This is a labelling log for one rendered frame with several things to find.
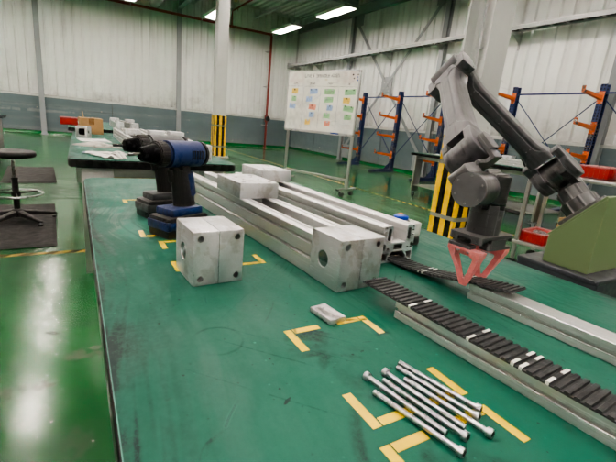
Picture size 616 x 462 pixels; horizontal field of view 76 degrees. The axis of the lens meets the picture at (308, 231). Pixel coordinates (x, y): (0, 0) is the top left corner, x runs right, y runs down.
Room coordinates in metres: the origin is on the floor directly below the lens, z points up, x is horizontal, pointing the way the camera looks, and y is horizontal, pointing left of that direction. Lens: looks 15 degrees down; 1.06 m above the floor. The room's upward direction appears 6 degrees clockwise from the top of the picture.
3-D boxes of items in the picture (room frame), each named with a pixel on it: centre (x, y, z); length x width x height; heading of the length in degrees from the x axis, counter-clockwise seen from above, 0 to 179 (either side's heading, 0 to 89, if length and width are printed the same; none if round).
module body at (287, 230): (1.07, 0.18, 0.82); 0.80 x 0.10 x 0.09; 35
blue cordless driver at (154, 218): (0.89, 0.33, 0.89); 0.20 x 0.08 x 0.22; 148
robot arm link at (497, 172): (0.69, -0.31, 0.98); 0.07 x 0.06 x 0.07; 136
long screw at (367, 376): (0.36, -0.12, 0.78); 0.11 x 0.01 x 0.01; 42
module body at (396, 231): (1.18, 0.02, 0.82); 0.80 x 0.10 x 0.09; 35
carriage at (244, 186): (1.07, 0.18, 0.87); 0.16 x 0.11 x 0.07; 35
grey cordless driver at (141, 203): (1.04, 0.43, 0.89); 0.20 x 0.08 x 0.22; 139
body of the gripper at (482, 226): (0.70, -0.31, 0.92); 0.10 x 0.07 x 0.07; 126
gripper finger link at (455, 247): (0.69, -0.30, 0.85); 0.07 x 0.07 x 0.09; 36
